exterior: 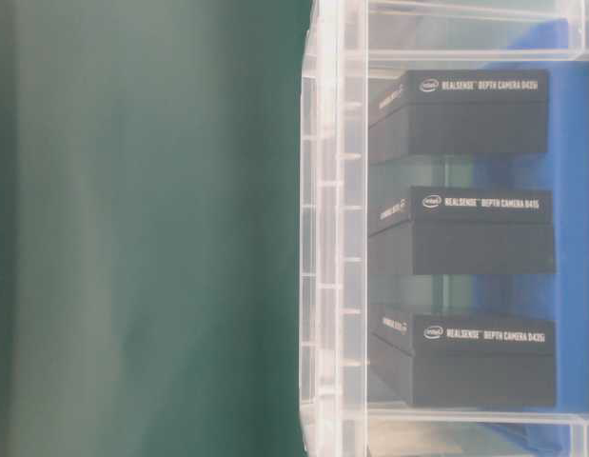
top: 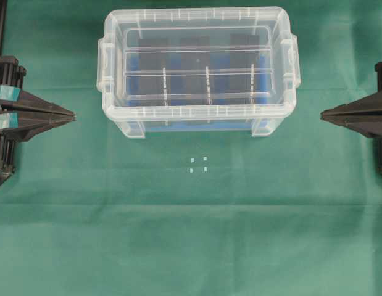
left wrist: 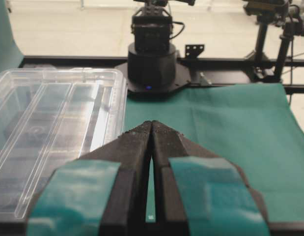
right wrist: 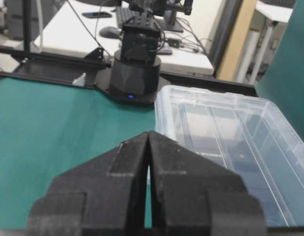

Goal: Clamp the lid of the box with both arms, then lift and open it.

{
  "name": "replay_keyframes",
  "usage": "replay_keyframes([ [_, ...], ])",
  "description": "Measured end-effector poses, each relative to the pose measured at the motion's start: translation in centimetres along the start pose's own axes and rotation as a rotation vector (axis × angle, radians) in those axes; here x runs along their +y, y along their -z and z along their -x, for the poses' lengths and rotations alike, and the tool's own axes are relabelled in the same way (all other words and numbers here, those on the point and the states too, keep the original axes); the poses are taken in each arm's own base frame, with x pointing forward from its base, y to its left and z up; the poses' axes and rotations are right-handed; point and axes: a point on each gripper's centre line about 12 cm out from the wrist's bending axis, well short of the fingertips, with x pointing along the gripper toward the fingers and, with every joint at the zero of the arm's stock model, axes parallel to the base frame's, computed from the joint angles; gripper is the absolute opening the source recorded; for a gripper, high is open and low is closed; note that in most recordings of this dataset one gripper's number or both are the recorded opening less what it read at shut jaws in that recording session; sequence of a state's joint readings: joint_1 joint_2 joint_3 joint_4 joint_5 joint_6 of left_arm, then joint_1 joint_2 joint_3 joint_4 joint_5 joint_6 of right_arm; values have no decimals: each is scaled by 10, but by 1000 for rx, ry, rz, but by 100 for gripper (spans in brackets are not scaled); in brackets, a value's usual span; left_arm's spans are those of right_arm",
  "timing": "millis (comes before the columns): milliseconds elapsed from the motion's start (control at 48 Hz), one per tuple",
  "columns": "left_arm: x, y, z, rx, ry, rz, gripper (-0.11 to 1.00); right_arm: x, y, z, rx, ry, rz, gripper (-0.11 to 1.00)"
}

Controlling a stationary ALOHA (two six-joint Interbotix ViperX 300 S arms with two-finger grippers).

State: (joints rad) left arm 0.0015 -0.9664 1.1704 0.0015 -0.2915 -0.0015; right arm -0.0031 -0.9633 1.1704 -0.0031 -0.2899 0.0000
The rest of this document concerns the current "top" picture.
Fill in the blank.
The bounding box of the blue foam insert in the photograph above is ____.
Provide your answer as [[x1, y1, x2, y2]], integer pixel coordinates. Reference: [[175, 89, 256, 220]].
[[125, 51, 272, 138]]

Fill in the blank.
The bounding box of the black camera box right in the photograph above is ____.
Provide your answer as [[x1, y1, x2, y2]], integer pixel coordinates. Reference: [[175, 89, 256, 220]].
[[228, 33, 259, 104]]

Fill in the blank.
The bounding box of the clear plastic storage box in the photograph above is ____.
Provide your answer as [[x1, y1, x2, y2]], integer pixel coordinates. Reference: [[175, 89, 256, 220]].
[[97, 7, 301, 139]]

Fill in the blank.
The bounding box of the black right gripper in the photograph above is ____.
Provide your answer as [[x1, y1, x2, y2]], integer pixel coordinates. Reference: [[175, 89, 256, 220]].
[[321, 61, 382, 174]]

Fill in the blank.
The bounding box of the green table cloth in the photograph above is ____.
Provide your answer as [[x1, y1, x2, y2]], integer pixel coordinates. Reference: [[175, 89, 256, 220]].
[[0, 1, 382, 295]]

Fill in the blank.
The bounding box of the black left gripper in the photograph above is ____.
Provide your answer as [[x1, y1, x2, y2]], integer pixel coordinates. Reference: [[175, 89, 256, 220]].
[[0, 56, 75, 171]]

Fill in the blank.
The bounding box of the black camera box left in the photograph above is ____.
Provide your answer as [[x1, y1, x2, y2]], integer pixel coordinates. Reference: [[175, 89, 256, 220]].
[[137, 38, 168, 106]]

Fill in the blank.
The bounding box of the black camera box middle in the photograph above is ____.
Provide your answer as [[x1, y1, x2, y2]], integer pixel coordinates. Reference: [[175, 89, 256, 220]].
[[180, 36, 212, 105]]

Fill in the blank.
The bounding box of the clear plastic box lid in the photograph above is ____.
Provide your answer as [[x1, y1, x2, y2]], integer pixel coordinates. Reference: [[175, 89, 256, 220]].
[[97, 7, 301, 120]]

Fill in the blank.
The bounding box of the black camera box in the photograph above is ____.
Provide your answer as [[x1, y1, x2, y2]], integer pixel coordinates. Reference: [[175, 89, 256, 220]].
[[137, 38, 168, 106], [180, 36, 212, 105], [228, 33, 259, 104]]

